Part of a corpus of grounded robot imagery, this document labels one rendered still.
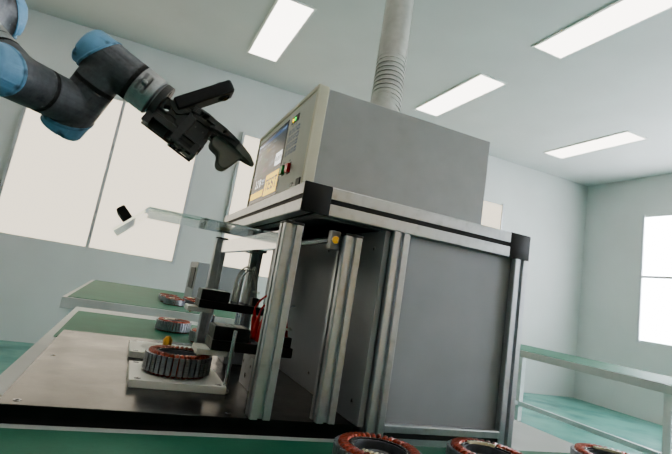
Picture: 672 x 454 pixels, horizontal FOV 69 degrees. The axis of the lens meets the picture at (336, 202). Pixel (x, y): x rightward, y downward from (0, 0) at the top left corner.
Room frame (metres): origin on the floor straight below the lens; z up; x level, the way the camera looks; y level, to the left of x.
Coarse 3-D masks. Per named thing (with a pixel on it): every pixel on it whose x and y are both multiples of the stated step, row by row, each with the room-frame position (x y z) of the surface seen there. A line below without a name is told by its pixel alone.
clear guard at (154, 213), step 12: (144, 216) 1.06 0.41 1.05; (156, 216) 1.09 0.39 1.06; (168, 216) 1.04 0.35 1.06; (180, 216) 1.00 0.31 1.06; (192, 216) 0.98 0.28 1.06; (120, 228) 0.97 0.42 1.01; (204, 228) 1.19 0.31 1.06; (216, 228) 1.14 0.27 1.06; (228, 228) 1.09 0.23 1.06; (240, 228) 1.04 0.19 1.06; (252, 228) 1.02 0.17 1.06
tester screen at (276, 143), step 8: (280, 136) 1.03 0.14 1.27; (264, 144) 1.17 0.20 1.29; (272, 144) 1.09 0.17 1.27; (280, 144) 1.01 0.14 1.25; (264, 152) 1.15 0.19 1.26; (272, 152) 1.07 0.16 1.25; (264, 160) 1.13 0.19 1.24; (256, 168) 1.21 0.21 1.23; (264, 168) 1.12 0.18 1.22; (272, 168) 1.04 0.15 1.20; (256, 176) 1.19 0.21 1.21; (264, 176) 1.10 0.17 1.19; (264, 184) 1.09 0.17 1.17; (272, 192) 1.01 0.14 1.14; (256, 200) 1.14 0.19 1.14
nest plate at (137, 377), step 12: (132, 372) 0.82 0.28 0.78; (144, 372) 0.84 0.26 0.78; (132, 384) 0.78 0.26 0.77; (144, 384) 0.79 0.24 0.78; (156, 384) 0.79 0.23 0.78; (168, 384) 0.80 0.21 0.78; (180, 384) 0.81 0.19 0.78; (192, 384) 0.81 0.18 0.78; (204, 384) 0.82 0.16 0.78; (216, 384) 0.84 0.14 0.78
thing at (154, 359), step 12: (156, 348) 0.86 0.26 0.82; (168, 348) 0.89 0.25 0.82; (180, 348) 0.91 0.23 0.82; (144, 360) 0.84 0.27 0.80; (156, 360) 0.82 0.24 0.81; (168, 360) 0.82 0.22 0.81; (180, 360) 0.82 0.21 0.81; (192, 360) 0.83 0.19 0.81; (204, 360) 0.85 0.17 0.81; (156, 372) 0.82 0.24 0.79; (168, 372) 0.82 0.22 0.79; (180, 372) 0.82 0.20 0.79; (192, 372) 0.83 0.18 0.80; (204, 372) 0.85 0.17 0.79
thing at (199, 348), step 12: (216, 324) 0.88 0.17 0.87; (228, 324) 0.92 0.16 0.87; (216, 336) 0.86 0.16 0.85; (228, 336) 0.87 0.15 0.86; (240, 336) 0.88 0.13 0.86; (192, 348) 0.90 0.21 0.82; (204, 348) 0.86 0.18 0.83; (216, 348) 0.86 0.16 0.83; (228, 348) 0.87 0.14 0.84; (240, 348) 0.88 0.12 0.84; (252, 348) 0.88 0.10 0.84; (288, 348) 0.91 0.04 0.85
